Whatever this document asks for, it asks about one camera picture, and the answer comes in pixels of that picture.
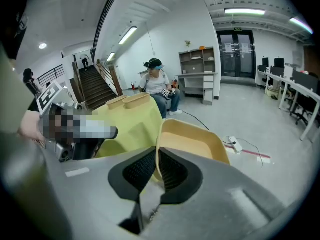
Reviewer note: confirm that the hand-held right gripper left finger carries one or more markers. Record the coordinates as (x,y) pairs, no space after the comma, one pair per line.
(100,196)

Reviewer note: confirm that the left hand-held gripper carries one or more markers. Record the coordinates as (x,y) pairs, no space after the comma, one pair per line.
(50,96)

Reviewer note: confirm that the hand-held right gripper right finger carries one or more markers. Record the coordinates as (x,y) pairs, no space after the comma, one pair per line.
(212,204)

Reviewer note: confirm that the tan tray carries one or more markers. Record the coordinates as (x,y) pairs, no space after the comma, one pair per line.
(190,139)
(137,100)

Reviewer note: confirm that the person's left forearm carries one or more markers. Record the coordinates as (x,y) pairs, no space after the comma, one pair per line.
(28,126)

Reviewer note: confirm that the round table with yellow-green cloth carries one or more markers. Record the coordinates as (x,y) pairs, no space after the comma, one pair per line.
(130,126)

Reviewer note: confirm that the dark wooden staircase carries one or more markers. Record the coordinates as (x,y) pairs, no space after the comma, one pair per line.
(96,89)

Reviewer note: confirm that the red fire extinguisher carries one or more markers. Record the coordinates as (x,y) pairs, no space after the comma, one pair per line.
(132,86)

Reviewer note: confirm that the white power strip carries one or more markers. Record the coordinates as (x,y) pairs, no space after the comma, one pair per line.
(235,144)

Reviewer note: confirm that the long ceiling light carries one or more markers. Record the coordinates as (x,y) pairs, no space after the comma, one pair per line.
(244,11)
(301,25)
(110,56)
(127,35)

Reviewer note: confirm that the black stair railing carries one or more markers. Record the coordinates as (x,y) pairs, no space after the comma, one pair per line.
(53,70)

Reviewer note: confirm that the grey desk with shelf unit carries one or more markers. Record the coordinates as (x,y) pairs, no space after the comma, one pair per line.
(197,79)

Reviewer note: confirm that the round ceiling light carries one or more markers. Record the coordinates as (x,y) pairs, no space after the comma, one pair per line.
(42,46)

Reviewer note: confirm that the black office chair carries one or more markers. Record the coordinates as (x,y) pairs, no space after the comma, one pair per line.
(301,106)

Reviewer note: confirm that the person's black buttoned shirt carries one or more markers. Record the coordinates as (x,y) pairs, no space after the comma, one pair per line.
(10,34)

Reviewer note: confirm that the white long desk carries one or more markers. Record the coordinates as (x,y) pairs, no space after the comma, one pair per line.
(295,86)

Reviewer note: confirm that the black double door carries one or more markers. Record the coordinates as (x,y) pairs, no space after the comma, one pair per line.
(236,54)

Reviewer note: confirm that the black monitor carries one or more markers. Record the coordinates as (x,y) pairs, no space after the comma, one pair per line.
(279,62)
(265,62)

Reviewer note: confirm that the green exit sign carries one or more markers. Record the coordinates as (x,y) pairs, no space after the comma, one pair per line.
(238,29)

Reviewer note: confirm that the small wall plant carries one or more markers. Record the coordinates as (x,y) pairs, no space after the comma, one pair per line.
(187,43)

